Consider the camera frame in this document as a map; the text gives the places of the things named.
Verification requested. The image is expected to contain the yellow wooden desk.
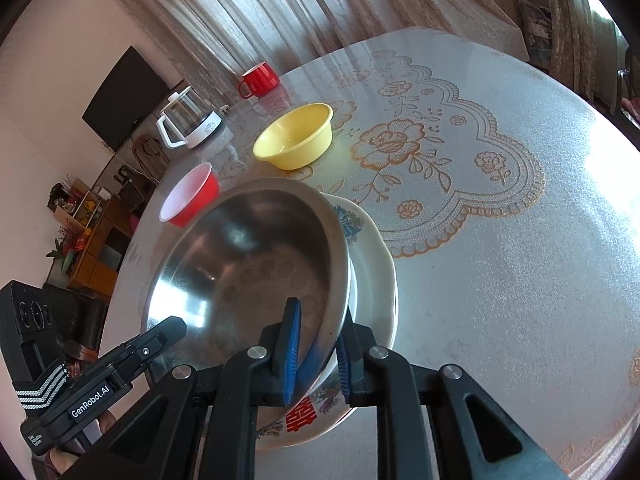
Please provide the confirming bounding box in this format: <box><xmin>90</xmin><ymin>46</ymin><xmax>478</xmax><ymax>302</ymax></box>
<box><xmin>47</xmin><ymin>195</ymin><xmax>143</xmax><ymax>296</ymax></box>

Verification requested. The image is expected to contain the beige lace curtain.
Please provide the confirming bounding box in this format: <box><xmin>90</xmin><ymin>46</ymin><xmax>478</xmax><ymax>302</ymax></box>
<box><xmin>85</xmin><ymin>0</ymin><xmax>531</xmax><ymax>106</ymax></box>

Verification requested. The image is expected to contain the yellow plastic bowl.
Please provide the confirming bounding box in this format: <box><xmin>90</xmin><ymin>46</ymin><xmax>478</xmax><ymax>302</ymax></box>
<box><xmin>252</xmin><ymin>102</ymin><xmax>334</xmax><ymax>171</ymax></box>

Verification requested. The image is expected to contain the red mug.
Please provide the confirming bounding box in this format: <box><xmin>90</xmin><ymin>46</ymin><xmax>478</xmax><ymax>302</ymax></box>
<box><xmin>237</xmin><ymin>61</ymin><xmax>279</xmax><ymax>100</ymax></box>

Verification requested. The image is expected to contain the person's left hand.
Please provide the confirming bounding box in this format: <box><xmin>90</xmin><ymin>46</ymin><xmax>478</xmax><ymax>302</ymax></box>
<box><xmin>45</xmin><ymin>407</ymin><xmax>123</xmax><ymax>478</ymax></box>

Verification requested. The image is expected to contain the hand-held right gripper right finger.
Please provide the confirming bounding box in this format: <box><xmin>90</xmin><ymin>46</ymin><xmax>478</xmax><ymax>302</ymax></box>
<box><xmin>335</xmin><ymin>322</ymin><xmax>576</xmax><ymax>480</ymax></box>

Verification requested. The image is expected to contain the red plastic bowl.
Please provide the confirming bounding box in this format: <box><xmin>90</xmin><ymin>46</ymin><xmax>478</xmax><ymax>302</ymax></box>
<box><xmin>159</xmin><ymin>162</ymin><xmax>221</xmax><ymax>227</ymax></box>

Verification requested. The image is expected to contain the black wall television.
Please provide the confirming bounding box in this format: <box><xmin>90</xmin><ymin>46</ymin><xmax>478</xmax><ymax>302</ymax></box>
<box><xmin>81</xmin><ymin>46</ymin><xmax>171</xmax><ymax>153</ymax></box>

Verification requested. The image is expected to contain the beige side curtain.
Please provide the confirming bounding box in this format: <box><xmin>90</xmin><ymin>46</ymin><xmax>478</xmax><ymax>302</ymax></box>
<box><xmin>535</xmin><ymin>0</ymin><xmax>601</xmax><ymax>101</ymax></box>

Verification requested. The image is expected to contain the wooden chair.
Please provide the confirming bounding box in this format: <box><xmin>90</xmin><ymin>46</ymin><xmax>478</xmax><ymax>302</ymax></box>
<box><xmin>131</xmin><ymin>134</ymin><xmax>171</xmax><ymax>181</ymax></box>

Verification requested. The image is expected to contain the stainless steel bowl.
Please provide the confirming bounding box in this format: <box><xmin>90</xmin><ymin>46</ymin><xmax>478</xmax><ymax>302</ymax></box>
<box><xmin>140</xmin><ymin>177</ymin><xmax>351</xmax><ymax>376</ymax></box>

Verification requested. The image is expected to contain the large white floral plate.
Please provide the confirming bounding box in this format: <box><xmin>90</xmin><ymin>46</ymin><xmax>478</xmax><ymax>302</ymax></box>
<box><xmin>255</xmin><ymin>192</ymin><xmax>401</xmax><ymax>453</ymax></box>

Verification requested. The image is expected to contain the black speaker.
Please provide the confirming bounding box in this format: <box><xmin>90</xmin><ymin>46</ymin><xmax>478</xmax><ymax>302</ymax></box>
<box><xmin>117</xmin><ymin>167</ymin><xmax>151</xmax><ymax>211</ymax></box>

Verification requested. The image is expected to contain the white desk shelf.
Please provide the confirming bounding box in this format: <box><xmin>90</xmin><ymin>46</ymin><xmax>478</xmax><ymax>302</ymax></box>
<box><xmin>50</xmin><ymin>180</ymin><xmax>111</xmax><ymax>226</ymax></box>

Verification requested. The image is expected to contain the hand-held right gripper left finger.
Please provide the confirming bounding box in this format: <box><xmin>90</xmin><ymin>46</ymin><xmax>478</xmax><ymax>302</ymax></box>
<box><xmin>60</xmin><ymin>297</ymin><xmax>303</xmax><ymax>480</ymax></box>

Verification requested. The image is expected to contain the pink floral plate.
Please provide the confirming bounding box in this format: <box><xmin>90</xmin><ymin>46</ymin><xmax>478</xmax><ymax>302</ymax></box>
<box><xmin>346</xmin><ymin>247</ymin><xmax>362</xmax><ymax>326</ymax></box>

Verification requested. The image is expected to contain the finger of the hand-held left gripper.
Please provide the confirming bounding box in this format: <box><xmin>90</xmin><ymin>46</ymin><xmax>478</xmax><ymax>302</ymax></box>
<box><xmin>112</xmin><ymin>316</ymin><xmax>188</xmax><ymax>386</ymax></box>

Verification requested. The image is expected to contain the white glass electric kettle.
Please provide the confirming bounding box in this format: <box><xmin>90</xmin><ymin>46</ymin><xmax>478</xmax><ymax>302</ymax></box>
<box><xmin>156</xmin><ymin>86</ymin><xmax>223</xmax><ymax>150</ymax></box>

